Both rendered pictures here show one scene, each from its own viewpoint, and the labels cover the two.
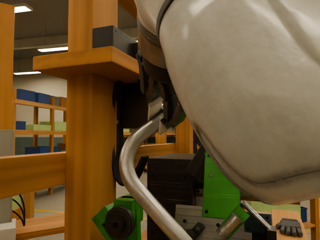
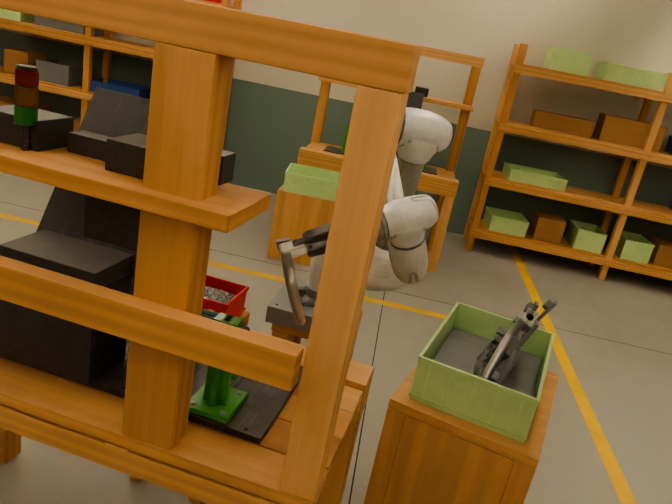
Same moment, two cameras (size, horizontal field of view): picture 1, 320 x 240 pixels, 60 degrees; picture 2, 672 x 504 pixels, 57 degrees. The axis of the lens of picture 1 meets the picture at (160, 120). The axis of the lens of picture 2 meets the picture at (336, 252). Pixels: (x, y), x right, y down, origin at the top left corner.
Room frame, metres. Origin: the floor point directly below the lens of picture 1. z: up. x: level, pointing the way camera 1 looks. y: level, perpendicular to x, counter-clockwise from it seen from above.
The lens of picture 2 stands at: (0.73, 1.58, 1.93)
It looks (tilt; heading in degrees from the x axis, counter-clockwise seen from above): 19 degrees down; 260
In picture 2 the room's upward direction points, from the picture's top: 11 degrees clockwise
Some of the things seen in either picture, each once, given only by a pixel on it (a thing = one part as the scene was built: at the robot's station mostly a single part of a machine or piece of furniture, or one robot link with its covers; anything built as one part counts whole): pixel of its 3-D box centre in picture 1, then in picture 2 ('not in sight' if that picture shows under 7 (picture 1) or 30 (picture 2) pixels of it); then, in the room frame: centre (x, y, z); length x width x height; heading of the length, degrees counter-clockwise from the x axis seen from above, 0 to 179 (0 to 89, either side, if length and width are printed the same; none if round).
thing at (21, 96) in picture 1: (43, 143); not in sight; (6.34, 2.65, 1.14); 2.45 x 0.55 x 2.28; 166
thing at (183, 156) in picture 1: (181, 196); (66, 304); (1.17, -0.09, 1.07); 0.30 x 0.18 x 0.34; 158
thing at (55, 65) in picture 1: (144, 87); (79, 167); (1.11, 0.06, 1.52); 0.90 x 0.25 x 0.04; 158
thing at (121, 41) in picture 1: (116, 46); (199, 161); (0.83, 0.13, 1.59); 0.15 x 0.07 x 0.07; 158
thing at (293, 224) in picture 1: (288, 226); not in sight; (1.28, -0.58, 0.91); 0.20 x 0.11 x 0.03; 157
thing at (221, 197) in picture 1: (223, 182); not in sight; (0.93, -0.21, 1.17); 0.13 x 0.12 x 0.20; 158
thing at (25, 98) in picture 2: not in sight; (26, 95); (1.24, 0.06, 1.67); 0.05 x 0.05 x 0.05
